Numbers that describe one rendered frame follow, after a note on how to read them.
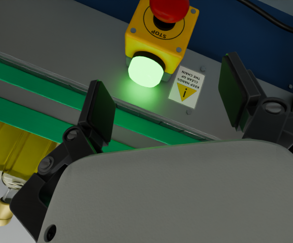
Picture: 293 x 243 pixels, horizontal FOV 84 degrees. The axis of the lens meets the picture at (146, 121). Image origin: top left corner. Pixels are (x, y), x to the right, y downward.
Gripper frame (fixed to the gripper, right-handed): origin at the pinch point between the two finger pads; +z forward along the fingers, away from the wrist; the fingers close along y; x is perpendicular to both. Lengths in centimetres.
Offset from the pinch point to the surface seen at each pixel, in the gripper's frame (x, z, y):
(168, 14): 1.5, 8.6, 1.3
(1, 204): -19.1, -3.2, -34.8
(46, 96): -5.0, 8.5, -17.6
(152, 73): -3.5, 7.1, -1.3
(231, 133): -15.2, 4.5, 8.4
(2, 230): -32, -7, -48
